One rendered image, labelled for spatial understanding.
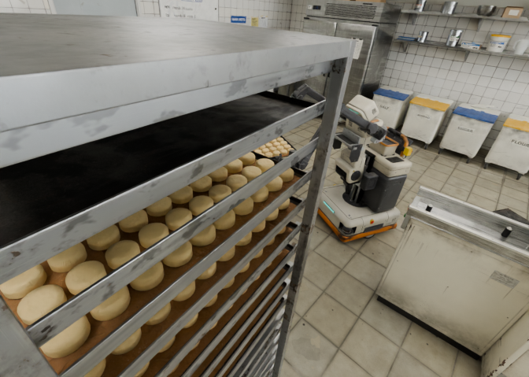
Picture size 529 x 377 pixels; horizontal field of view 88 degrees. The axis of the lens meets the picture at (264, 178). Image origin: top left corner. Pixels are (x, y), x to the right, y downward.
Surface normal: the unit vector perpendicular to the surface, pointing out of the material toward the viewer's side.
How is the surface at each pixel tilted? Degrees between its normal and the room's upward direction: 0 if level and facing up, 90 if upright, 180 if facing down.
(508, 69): 90
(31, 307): 0
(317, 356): 0
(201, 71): 90
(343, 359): 0
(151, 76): 90
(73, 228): 90
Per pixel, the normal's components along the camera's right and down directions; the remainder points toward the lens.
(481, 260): -0.62, 0.38
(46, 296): 0.07, -0.84
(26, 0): 0.74, 0.40
